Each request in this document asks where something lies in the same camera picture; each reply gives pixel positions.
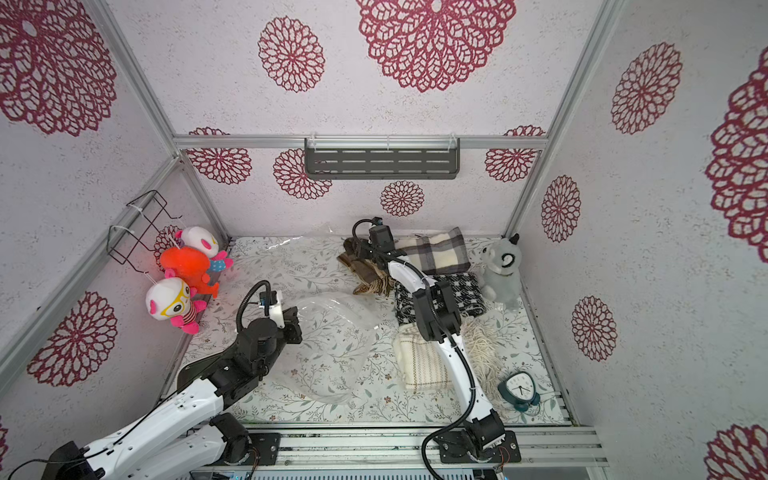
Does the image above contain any brown beige scarf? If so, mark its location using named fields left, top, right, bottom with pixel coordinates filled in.
left=337, top=238, right=395, bottom=297

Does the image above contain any grey cream plaid scarf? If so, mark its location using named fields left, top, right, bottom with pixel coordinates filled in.
left=395, top=227, right=471, bottom=275

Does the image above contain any clear plastic vacuum bag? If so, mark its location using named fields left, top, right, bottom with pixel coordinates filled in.
left=231, top=225, right=397, bottom=404

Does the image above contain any black white houndstooth scarf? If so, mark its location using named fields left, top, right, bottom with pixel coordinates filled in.
left=395, top=273, right=487, bottom=325

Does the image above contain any cream fringed scarf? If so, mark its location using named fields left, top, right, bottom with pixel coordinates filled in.
left=393, top=317, right=502, bottom=393

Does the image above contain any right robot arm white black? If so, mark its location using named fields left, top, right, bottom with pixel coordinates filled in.
left=352, top=236, right=506, bottom=456

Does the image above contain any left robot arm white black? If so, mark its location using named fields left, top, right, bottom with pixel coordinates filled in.
left=42, top=307, right=302, bottom=479

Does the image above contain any white plush with yellow glasses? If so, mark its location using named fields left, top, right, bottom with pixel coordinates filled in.
left=145, top=277, right=207, bottom=335

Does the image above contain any red octopus plush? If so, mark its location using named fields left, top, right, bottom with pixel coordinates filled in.
left=159, top=247, right=220, bottom=299

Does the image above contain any grey plush toy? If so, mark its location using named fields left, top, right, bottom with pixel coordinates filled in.
left=478, top=233, right=522, bottom=309

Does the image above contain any white pink plush top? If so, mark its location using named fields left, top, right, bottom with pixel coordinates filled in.
left=174, top=226, right=228, bottom=260

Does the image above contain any teal alarm clock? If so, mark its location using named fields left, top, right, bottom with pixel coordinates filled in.
left=497, top=371, right=540, bottom=413

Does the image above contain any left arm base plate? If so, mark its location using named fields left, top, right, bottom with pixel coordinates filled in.
left=223, top=432, right=282, bottom=466

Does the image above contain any grey metal wall shelf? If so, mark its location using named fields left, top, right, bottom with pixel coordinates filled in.
left=304, top=138, right=461, bottom=180

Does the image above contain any black wire basket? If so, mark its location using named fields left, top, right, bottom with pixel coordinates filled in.
left=104, top=189, right=182, bottom=276

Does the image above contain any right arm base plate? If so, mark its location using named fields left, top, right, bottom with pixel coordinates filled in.
left=435, top=430, right=522, bottom=464

